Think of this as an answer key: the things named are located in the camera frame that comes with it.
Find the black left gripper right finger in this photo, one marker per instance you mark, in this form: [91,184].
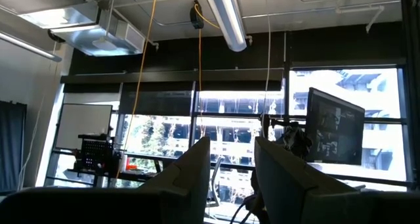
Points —
[282,184]

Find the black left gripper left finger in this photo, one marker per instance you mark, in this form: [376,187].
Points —
[192,171]

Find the red plastic box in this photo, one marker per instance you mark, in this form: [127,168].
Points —
[132,167]

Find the black computer monitor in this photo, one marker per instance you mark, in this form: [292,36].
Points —
[334,128]

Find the black pegboard cart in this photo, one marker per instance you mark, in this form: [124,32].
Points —
[96,155]

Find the white whiteboard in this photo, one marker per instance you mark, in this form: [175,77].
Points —
[83,125]

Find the long white ceiling light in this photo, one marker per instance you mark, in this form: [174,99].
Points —
[226,17]

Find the dark blue curtain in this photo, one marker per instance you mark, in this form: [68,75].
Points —
[11,145]

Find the thin ceiling light tube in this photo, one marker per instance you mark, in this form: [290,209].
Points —
[29,46]

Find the silver ventilation duct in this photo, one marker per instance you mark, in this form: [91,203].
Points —
[92,30]

